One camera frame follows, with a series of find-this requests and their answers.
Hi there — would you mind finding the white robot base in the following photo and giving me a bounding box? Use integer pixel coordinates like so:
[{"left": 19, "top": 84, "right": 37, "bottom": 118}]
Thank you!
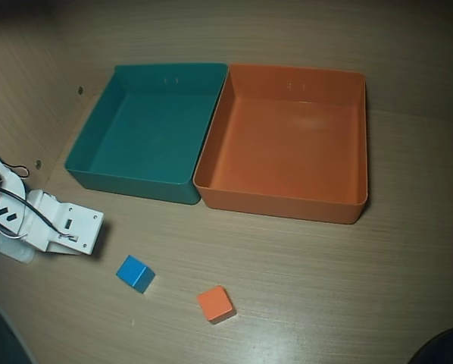
[{"left": 0, "top": 234, "right": 37, "bottom": 264}]

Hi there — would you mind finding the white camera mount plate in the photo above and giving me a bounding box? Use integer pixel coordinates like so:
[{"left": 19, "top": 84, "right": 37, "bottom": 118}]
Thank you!
[{"left": 54, "top": 200, "right": 105, "bottom": 256}]

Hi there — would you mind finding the teal plastic box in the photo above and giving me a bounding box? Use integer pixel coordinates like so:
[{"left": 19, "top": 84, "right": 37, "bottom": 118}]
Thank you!
[{"left": 63, "top": 62, "right": 230, "bottom": 206}]

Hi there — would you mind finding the dark round object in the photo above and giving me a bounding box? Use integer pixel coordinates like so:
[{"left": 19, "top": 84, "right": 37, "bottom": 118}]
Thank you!
[{"left": 410, "top": 325, "right": 453, "bottom": 364}]

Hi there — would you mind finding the blue cube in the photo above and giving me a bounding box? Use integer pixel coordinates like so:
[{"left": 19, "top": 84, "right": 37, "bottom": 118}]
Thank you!
[{"left": 115, "top": 254, "right": 157, "bottom": 295}]

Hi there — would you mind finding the orange plastic box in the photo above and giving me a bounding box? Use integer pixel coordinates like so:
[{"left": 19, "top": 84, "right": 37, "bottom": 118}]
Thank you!
[{"left": 192, "top": 63, "right": 370, "bottom": 225}]

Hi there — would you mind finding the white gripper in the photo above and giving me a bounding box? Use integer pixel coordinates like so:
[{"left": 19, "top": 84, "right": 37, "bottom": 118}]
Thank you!
[{"left": 23, "top": 189, "right": 89, "bottom": 257}]

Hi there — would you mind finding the black camera cable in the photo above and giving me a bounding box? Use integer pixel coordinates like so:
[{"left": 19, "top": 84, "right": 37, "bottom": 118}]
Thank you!
[{"left": 0, "top": 187, "right": 80, "bottom": 242}]

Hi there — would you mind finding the orange cube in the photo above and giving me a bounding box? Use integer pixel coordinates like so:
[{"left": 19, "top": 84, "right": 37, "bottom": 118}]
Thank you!
[{"left": 196, "top": 285, "right": 237, "bottom": 325}]

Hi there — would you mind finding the thin red black servo cable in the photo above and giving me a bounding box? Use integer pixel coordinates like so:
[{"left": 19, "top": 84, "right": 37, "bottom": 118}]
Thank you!
[{"left": 1, "top": 162, "right": 30, "bottom": 179}]

